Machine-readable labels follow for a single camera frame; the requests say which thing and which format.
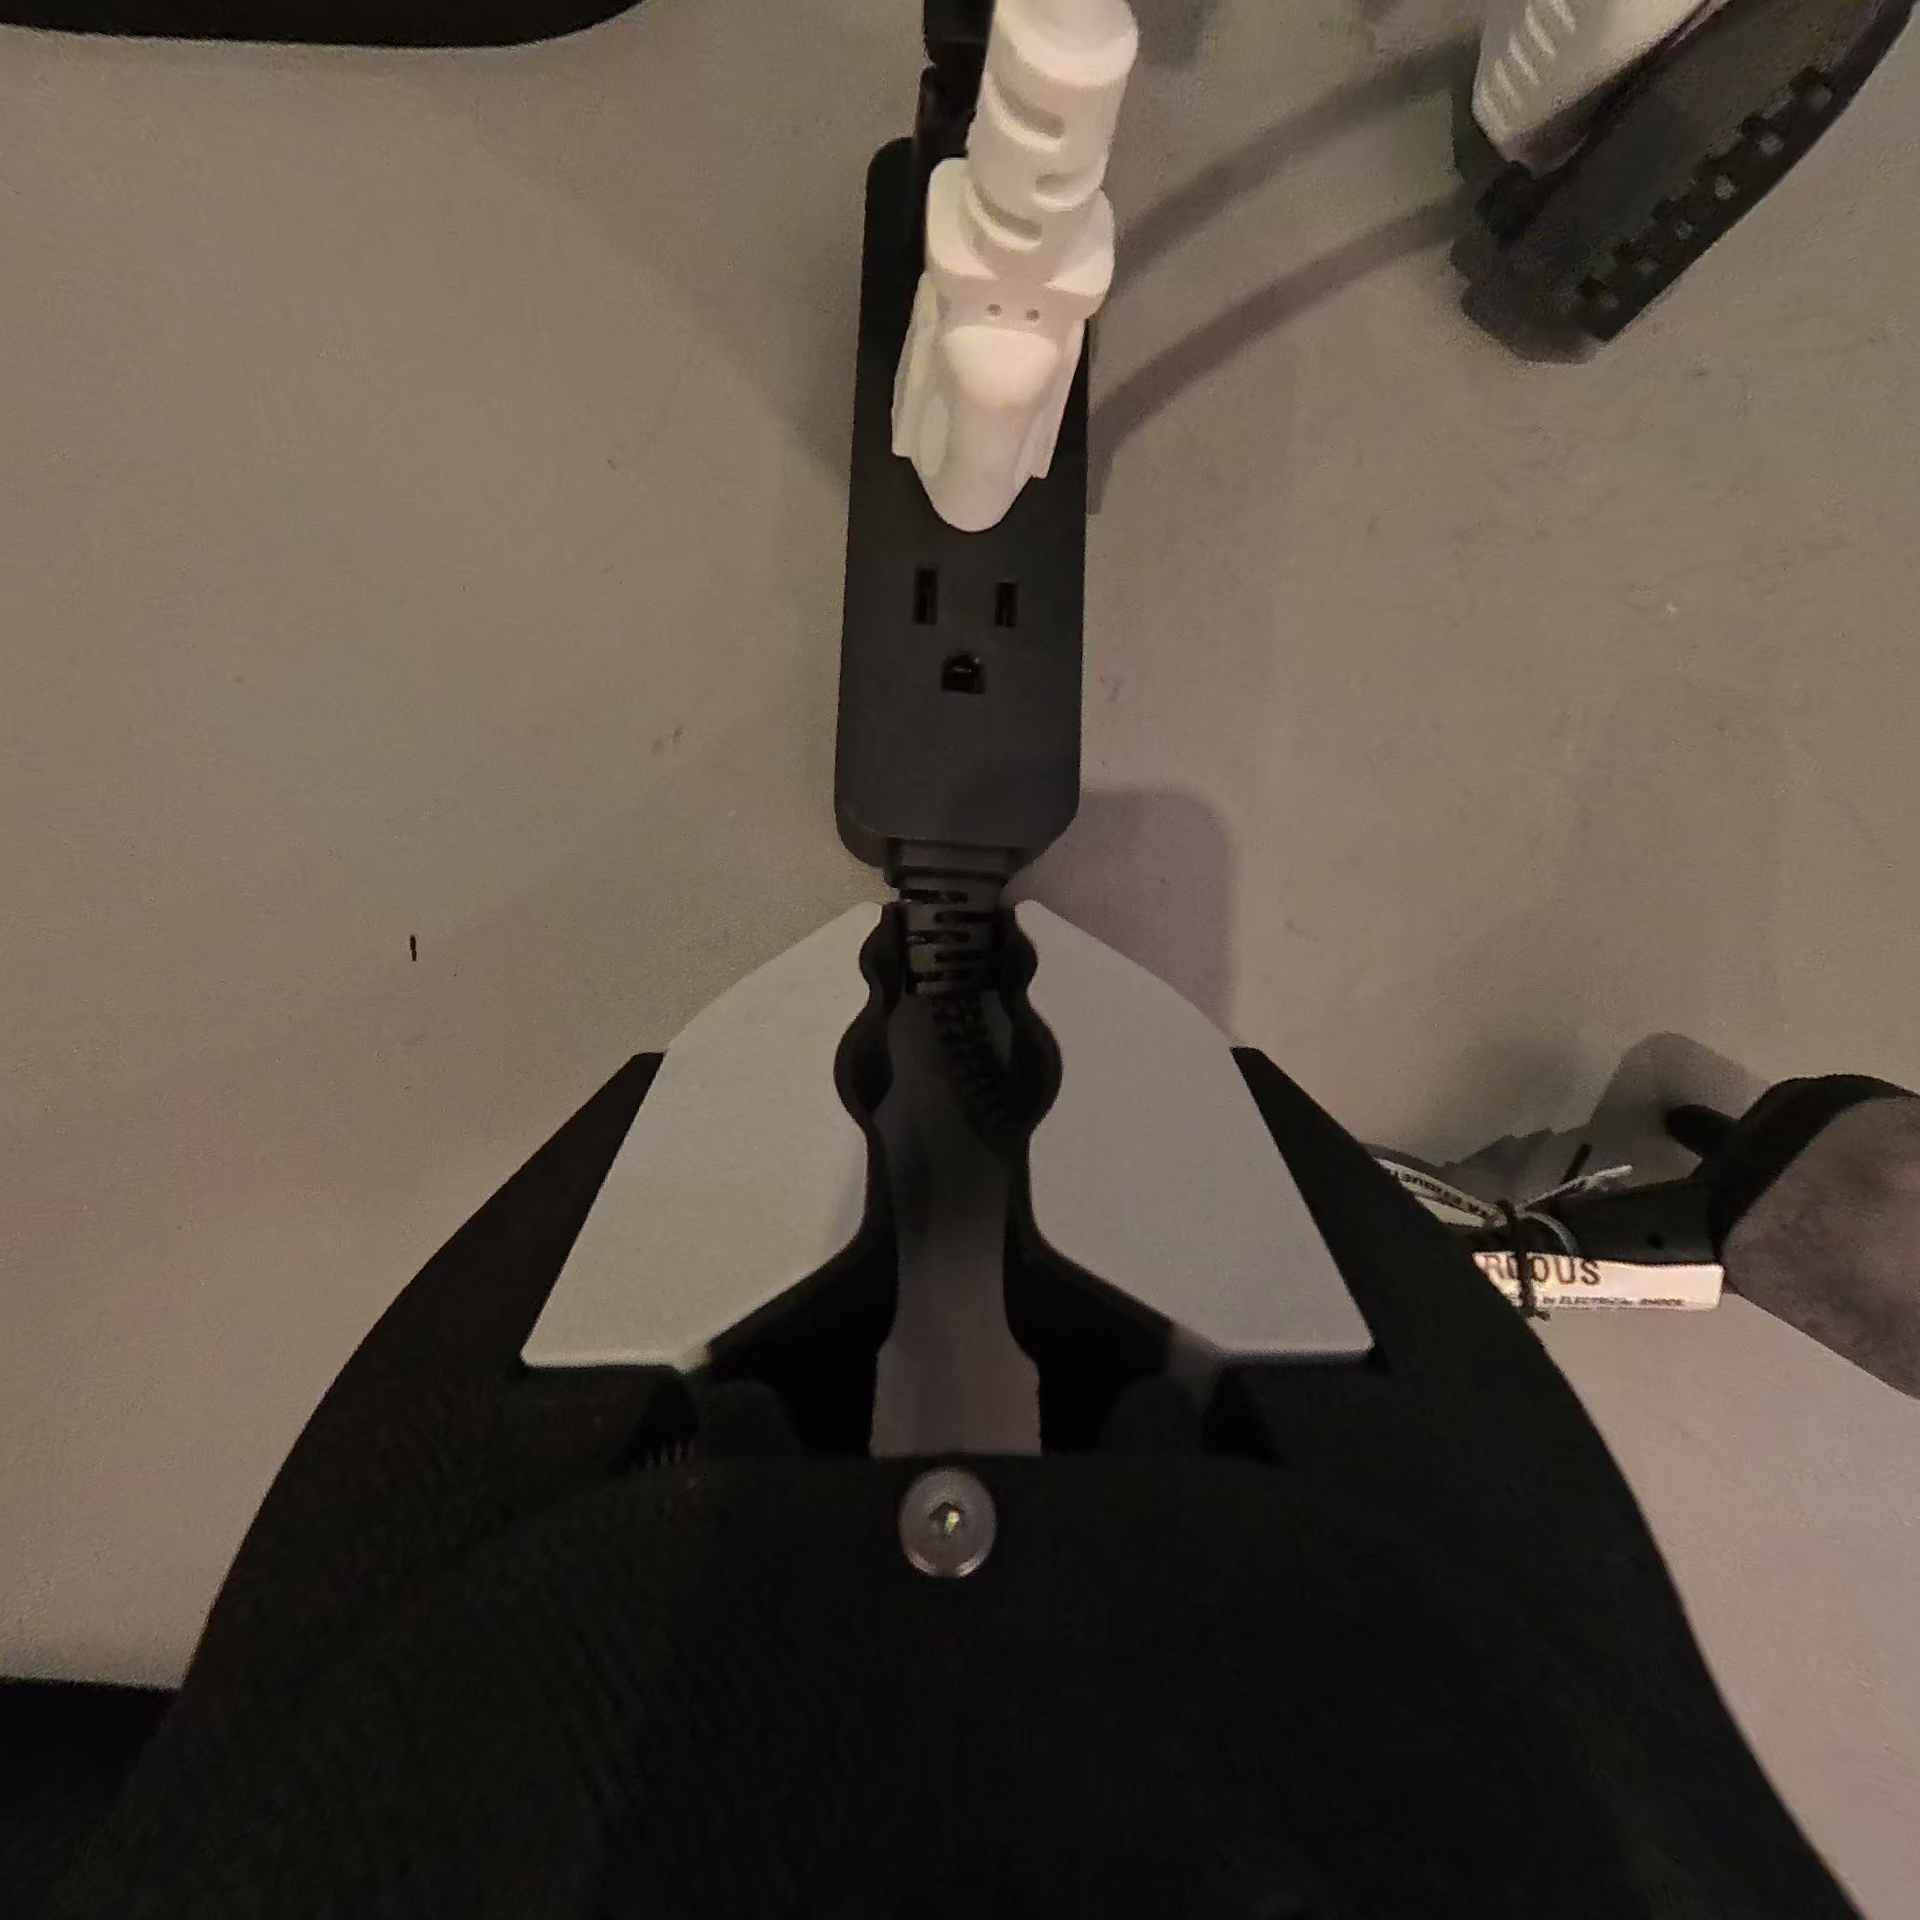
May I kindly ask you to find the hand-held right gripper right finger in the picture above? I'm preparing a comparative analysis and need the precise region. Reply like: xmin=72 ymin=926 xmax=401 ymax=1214
xmin=1019 ymin=901 xmax=1373 ymax=1369

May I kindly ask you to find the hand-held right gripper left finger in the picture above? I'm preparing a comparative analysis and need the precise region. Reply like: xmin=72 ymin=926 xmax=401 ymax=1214
xmin=517 ymin=901 xmax=906 ymax=1373

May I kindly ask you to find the black braided cable with plug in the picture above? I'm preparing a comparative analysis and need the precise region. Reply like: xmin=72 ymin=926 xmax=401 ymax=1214
xmin=884 ymin=836 xmax=1920 ymax=1412

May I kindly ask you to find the black power strip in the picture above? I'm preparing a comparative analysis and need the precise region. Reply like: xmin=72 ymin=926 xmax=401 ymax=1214
xmin=833 ymin=134 xmax=1089 ymax=865

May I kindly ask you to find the white power cord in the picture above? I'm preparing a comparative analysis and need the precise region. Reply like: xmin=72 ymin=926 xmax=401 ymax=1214
xmin=891 ymin=0 xmax=1728 ymax=536

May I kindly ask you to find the black power cord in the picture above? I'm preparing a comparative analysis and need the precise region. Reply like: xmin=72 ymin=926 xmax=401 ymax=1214
xmin=913 ymin=0 xmax=1911 ymax=366

